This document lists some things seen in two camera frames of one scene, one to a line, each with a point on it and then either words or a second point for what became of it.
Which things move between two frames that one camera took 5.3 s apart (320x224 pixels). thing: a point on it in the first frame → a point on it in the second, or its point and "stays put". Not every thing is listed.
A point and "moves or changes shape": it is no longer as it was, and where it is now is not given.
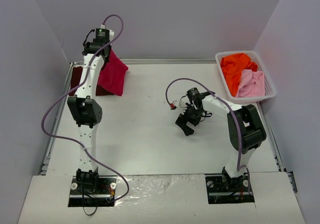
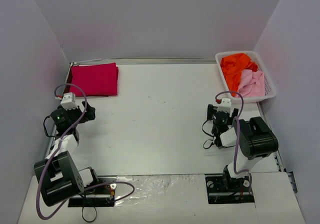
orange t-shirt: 232,66 stays put
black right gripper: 188,117 → 210,111
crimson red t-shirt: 111,78 moves or changes shape
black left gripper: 106,53 → 81,110
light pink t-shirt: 252,84 stays put
